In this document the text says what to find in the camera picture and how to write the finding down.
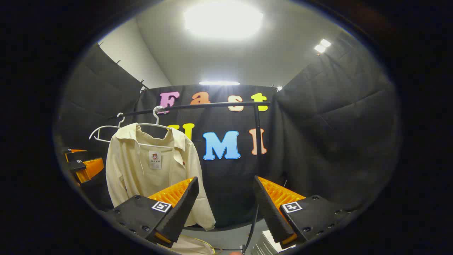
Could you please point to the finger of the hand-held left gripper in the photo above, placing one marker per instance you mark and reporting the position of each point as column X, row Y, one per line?
column 76, row 166
column 68, row 151

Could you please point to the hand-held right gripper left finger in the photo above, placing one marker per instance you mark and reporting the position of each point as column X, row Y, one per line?
column 180, row 209

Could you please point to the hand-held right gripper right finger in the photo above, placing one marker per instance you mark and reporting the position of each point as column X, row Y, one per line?
column 270, row 212

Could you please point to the cream collared shirt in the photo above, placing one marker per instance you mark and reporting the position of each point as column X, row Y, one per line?
column 134, row 170

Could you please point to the white hanger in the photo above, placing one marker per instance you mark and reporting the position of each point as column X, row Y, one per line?
column 156, row 115
column 106, row 126

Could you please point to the black metal clothes rack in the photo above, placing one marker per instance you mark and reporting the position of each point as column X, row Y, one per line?
column 212, row 105

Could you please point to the white slatted panel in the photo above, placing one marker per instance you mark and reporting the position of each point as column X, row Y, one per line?
column 265, row 245

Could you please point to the black backdrop cloth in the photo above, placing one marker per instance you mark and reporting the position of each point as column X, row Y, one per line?
column 318, row 141

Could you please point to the ceiling light strip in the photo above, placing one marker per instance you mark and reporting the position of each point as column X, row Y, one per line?
column 219, row 83

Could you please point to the small ceiling light panel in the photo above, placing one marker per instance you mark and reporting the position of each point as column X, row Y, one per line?
column 322, row 45

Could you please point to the large ceiling light panel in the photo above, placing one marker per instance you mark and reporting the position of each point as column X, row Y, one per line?
column 223, row 19

